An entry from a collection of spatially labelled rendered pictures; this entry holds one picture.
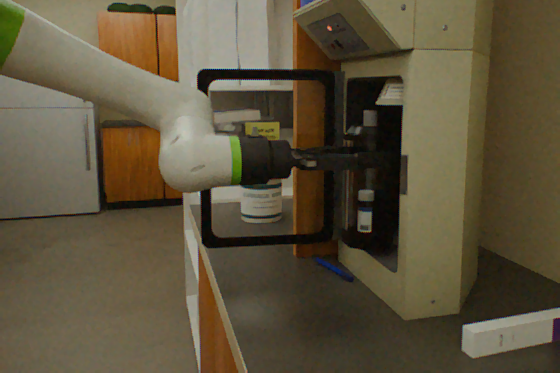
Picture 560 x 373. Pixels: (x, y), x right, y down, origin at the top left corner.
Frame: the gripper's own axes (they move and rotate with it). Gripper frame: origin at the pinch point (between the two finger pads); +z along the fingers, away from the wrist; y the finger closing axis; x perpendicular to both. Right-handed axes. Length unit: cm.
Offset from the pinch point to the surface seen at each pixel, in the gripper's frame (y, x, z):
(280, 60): 124, -24, 13
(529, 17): 11, -29, 44
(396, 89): -3.9, -13.1, 3.6
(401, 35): -14.9, -21.8, -1.5
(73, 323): 207, 124, -89
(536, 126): 5.9, -4.5, 43.7
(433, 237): -15.0, 12.6, 6.1
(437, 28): -14.7, -23.0, 5.0
